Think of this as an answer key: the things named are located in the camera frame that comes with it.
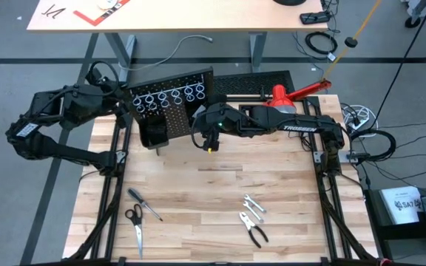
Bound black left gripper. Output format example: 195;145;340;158
94;78;133;129

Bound black metal pegboard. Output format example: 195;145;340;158
126;66;215;156

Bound black plastic pegboard bin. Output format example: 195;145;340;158
138;123;170;150
185;98;214;129

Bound black handled silver pliers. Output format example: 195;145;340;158
238;211;270;250

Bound red desk lamp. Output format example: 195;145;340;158
263;80;332;114

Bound red L-shaped strip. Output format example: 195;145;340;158
72;0;131;27

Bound white round tape roll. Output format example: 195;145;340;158
96;0;121;10

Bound light wooden desk grey legs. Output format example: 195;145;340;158
26;0;328;95

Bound white power strip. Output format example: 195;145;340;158
340;103;379;134

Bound black round base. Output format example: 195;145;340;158
271;0;307;7

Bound black flat device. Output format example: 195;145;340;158
299;10;331;25

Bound white printed booklet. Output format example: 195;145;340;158
378;185;424;225

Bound black equipment cart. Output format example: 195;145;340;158
362;185;426;252

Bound black cable with yellow tag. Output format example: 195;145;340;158
190;117;214;154

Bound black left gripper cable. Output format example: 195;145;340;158
87;61;121;89

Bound chrome hook rail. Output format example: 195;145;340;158
133;73;205;103

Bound black lamp power cord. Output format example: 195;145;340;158
288;127;312;149

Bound black handled screwdriver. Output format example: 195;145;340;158
126;188;164;222

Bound grey floor cable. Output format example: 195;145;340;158
118;34;214;71

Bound black handled scissors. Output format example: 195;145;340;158
124;202;143;260

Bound black aluminium rig frame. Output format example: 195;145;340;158
16;86;388;266

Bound coiled black cable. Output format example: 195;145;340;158
304;31;338;55

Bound thick black cable loop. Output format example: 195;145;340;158
348;128;398;163

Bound yellow cord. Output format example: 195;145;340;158
322;0;384;82

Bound long black floor cable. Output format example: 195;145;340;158
368;0;426;130

